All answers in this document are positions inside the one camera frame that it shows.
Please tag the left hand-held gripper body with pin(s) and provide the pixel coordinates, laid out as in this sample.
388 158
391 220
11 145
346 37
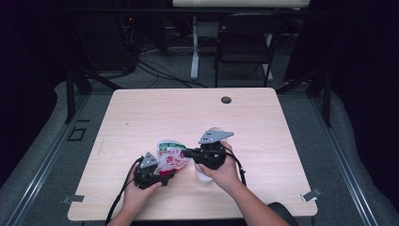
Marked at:
147 179

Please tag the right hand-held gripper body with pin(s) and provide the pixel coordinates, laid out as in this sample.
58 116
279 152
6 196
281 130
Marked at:
210 157

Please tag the white plastic bag red print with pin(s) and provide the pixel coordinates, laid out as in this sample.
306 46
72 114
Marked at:
171 157

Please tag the white cup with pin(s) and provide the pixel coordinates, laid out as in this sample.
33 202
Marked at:
202 176

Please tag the person's left hand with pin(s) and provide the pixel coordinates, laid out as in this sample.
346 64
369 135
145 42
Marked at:
138 196

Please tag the person's right hand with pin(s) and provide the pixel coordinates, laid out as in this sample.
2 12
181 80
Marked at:
222 177

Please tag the grey table corner clip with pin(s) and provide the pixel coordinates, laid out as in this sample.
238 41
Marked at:
311 194
73 198

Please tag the dark rounded object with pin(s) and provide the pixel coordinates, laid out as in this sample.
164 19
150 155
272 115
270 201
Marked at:
280 212

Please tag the black metal stand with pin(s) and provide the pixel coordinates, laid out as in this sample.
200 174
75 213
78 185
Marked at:
70 97
327 100

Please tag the black folding chair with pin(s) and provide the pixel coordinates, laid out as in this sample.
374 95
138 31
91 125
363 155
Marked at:
247 31

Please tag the white desk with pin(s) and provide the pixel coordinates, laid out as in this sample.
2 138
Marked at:
241 3

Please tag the black curtain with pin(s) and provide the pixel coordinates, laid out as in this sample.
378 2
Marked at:
25 78
367 78

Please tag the grey metal floor rail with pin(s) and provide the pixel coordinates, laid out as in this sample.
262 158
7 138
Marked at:
42 169
346 169

